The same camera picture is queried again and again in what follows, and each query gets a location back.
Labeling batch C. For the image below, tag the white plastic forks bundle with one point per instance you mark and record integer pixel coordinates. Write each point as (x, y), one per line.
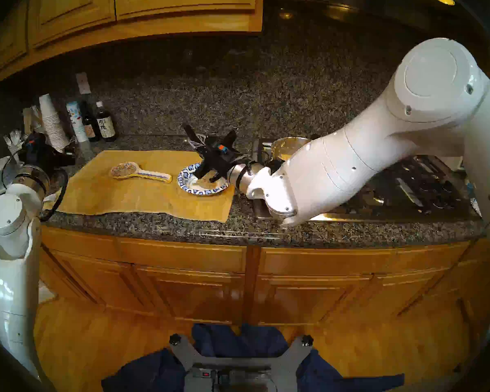
(14, 139)

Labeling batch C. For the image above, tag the soy sauce bottle white cap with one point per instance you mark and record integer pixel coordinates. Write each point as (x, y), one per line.
(106, 128)

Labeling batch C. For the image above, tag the small dark glass bottle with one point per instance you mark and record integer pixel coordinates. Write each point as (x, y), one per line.
(91, 130)

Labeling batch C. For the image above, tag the wooden stirrer bundle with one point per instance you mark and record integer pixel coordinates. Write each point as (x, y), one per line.
(32, 117)

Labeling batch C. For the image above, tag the dark blue cloth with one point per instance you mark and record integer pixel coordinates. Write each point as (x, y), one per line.
(228, 338)

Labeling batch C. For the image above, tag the white wall outlet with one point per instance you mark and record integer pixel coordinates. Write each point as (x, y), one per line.
(83, 83)

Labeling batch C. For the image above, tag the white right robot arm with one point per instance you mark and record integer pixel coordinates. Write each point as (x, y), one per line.
(371, 142)

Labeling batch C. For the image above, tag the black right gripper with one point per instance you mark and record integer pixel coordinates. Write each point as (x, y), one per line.
(222, 162)

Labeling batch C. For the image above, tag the stainless steel pot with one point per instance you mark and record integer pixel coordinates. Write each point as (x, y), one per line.
(290, 144)

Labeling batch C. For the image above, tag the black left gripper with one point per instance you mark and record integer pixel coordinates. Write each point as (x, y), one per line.
(41, 154)

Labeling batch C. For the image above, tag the wooden base cabinets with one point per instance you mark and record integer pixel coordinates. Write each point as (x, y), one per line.
(310, 281)

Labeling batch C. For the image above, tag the colourful ceramic spoon rest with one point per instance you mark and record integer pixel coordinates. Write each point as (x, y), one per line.
(124, 170)

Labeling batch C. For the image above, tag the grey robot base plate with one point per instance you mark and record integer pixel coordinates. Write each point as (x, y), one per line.
(283, 360)

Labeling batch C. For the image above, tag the stack of white paper cups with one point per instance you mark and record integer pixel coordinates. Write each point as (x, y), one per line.
(55, 128)

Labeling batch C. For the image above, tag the white salt canister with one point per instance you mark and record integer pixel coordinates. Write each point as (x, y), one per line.
(77, 123)

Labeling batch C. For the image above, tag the wooden upper cabinet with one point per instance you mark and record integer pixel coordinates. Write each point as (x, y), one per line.
(147, 7)

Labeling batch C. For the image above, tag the stainless gas cooktop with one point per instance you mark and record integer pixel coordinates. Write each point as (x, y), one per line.
(412, 191)

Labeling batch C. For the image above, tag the blue white patterned paper bowl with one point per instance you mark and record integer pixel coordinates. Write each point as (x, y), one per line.
(188, 183)

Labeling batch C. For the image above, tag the yellow cloth towel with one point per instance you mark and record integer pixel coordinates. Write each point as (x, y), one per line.
(147, 199)

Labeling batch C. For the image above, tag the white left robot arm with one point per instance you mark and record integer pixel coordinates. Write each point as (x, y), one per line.
(10, 272)

